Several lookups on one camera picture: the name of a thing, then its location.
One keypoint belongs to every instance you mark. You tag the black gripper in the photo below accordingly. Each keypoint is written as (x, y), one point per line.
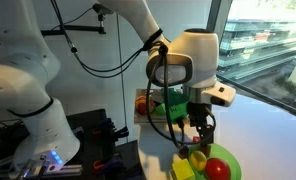
(199, 115)

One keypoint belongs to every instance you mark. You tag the green translucent bowl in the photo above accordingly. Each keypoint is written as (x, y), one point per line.
(229, 156)

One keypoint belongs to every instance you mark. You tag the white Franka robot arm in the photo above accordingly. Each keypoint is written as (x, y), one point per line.
(31, 100)

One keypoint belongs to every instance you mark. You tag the red tomato toy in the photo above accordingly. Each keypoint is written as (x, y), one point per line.
(217, 169)

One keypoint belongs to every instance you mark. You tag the multicolour toy block with circle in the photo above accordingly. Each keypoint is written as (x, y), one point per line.
(143, 105)

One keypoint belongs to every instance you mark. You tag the lime green foam block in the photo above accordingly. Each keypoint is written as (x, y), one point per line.
(183, 170)

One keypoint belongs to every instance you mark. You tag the wooden tray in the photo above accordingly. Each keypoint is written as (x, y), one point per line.
(141, 118)

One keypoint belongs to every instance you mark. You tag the dark window railing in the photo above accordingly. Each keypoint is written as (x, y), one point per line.
(271, 100)

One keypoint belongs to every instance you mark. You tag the glass office building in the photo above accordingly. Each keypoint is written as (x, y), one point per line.
(258, 46)

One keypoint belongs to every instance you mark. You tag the black equipment cart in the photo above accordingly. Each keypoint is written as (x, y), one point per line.
(75, 118)

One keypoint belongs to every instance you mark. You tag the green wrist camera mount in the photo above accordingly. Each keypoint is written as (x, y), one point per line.
(174, 106)

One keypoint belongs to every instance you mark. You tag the dark window frame post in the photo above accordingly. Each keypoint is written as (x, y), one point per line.
(218, 16)

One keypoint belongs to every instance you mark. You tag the small black mounted camera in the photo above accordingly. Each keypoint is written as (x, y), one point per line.
(103, 9)

